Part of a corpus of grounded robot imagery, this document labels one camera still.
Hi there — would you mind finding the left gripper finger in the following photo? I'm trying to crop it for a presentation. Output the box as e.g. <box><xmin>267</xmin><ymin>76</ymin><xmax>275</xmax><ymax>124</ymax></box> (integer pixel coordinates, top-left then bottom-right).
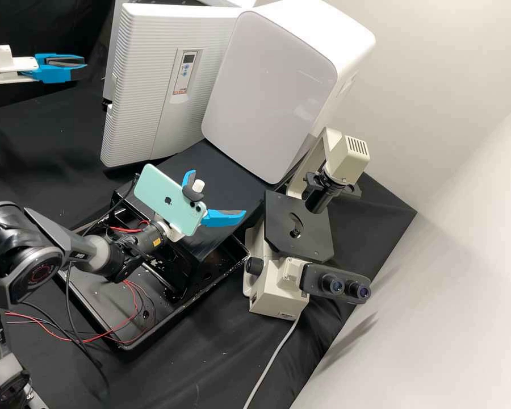
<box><xmin>35</xmin><ymin>54</ymin><xmax>88</xmax><ymax>68</ymax></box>
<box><xmin>37</xmin><ymin>66</ymin><xmax>89</xmax><ymax>84</ymax></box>

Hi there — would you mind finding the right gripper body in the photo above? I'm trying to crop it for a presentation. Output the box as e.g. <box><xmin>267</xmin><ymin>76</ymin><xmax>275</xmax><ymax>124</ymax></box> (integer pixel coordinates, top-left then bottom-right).
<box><xmin>163</xmin><ymin>220</ymin><xmax>188</xmax><ymax>243</ymax></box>

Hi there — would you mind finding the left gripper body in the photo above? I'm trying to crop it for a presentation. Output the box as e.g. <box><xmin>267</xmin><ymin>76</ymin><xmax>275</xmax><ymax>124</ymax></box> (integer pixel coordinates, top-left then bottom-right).
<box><xmin>0</xmin><ymin>42</ymin><xmax>40</xmax><ymax>85</ymax></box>

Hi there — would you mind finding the incubator door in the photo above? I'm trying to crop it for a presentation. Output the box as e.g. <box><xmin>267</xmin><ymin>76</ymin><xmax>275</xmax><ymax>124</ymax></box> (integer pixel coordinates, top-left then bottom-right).
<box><xmin>100</xmin><ymin>0</ymin><xmax>257</xmax><ymax>168</ymax></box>

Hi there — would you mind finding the white incubator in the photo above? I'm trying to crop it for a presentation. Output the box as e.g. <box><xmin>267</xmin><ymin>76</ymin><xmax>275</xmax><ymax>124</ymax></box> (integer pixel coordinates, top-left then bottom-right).
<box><xmin>123</xmin><ymin>0</ymin><xmax>258</xmax><ymax>9</ymax></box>

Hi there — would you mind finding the black platform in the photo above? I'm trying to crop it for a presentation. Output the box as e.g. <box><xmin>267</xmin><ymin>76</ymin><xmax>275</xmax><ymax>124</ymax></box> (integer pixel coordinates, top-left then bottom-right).
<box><xmin>110</xmin><ymin>139</ymin><xmax>291</xmax><ymax>304</ymax></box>

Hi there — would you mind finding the black tray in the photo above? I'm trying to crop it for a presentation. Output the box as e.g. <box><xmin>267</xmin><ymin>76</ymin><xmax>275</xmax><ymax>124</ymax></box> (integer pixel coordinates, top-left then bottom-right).
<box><xmin>57</xmin><ymin>236</ymin><xmax>251</xmax><ymax>351</ymax></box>

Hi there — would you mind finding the cream microscope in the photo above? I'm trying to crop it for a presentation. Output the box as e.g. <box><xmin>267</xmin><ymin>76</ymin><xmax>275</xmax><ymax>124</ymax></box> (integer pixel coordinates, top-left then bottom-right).
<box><xmin>242</xmin><ymin>126</ymin><xmax>372</xmax><ymax>317</ymax></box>

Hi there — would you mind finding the white box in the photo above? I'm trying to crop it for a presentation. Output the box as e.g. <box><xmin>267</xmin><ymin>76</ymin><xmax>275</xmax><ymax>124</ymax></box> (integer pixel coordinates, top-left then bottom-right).
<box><xmin>201</xmin><ymin>6</ymin><xmax>376</xmax><ymax>185</ymax></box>

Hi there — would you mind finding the right wrist camera phone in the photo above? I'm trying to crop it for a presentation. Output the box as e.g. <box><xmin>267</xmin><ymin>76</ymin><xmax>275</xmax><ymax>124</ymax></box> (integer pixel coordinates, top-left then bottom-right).
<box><xmin>134</xmin><ymin>164</ymin><xmax>210</xmax><ymax>237</ymax></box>

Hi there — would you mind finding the black cable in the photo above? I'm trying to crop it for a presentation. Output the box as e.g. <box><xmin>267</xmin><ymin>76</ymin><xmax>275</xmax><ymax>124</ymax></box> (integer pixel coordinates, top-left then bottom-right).
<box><xmin>74</xmin><ymin>172</ymin><xmax>139</xmax><ymax>235</ymax></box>

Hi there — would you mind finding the grey cable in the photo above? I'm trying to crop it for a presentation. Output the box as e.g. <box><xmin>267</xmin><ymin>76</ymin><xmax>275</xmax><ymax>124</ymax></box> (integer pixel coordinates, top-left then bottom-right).
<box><xmin>242</xmin><ymin>313</ymin><xmax>302</xmax><ymax>409</ymax></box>

